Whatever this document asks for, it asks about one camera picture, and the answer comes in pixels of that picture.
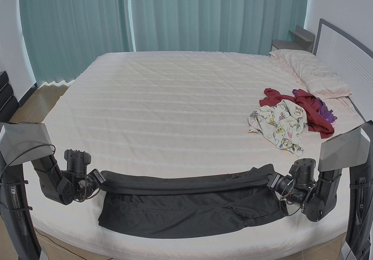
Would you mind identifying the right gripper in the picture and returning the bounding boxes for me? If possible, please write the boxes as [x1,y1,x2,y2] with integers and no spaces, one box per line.
[267,173,292,196]

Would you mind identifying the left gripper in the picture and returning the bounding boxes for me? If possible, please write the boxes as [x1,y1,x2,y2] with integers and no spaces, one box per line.
[85,169,106,193]

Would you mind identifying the black long-sleeved top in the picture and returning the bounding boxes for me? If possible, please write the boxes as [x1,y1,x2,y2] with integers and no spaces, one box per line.
[98,163,287,239]

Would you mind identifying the bed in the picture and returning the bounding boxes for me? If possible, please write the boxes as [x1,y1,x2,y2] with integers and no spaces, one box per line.
[20,18,373,257]

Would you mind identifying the white printed pyjama garment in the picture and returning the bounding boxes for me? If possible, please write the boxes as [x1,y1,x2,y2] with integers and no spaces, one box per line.
[248,100,307,157]

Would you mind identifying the dark red garment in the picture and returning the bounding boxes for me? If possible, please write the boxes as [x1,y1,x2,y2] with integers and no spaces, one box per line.
[259,88,335,139]

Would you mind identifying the purple garment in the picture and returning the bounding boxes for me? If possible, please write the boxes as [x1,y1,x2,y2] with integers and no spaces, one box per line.
[292,88,338,127]

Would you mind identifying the cream pillow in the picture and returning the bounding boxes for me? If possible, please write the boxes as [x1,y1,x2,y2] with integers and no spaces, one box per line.
[269,49,352,99]

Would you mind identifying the black chest of drawers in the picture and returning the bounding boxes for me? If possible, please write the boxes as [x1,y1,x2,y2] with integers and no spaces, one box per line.
[0,71,19,121]

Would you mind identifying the grey bedside table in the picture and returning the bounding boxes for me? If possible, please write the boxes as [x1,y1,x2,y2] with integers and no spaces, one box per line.
[272,25,316,55]

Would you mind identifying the blue-green curtain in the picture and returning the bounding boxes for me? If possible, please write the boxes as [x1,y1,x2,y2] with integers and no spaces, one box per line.
[127,0,311,55]
[19,0,136,83]

